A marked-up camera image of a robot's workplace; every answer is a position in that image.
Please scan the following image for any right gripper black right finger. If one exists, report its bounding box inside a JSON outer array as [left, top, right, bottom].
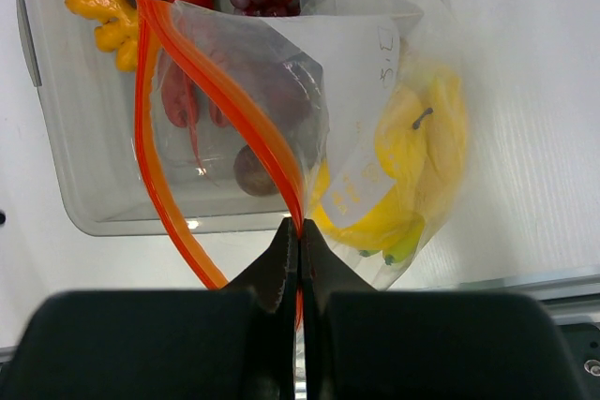
[[299, 221, 589, 399]]

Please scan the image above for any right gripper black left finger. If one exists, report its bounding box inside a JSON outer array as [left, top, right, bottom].
[[1, 219, 298, 399]]

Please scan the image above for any yellow banana bunch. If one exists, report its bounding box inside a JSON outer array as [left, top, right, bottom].
[[310, 61, 468, 266]]

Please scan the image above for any dark red round fruit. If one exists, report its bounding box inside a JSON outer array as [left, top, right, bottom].
[[233, 145, 278, 197]]

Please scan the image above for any clear zip bag orange zipper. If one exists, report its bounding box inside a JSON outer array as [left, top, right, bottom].
[[135, 0, 463, 289]]

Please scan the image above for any yellow lemon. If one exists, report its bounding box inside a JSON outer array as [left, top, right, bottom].
[[308, 158, 330, 214]]

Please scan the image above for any red crayfish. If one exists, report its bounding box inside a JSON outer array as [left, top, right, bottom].
[[149, 0, 231, 181]]

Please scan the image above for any aluminium mounting rail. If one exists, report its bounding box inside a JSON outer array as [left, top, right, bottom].
[[1, 254, 599, 363]]

